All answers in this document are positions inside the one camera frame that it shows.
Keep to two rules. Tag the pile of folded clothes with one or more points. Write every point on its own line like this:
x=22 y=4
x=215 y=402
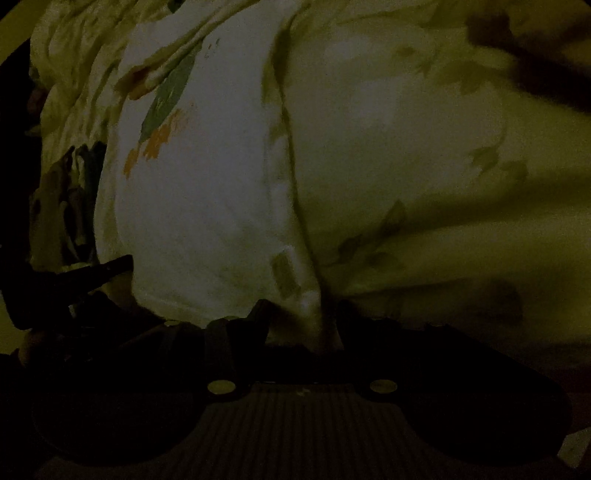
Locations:
x=69 y=203

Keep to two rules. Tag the white small shirt green collar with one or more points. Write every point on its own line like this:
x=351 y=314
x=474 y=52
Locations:
x=194 y=207

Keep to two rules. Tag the pale floral blanket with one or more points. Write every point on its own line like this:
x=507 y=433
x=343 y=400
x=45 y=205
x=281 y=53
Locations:
x=415 y=147

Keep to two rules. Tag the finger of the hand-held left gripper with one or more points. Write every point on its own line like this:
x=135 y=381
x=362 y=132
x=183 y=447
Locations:
x=113 y=267

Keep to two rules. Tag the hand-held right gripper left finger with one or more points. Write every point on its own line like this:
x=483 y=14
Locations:
x=251 y=323

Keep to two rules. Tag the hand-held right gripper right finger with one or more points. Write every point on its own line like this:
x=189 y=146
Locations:
x=353 y=323

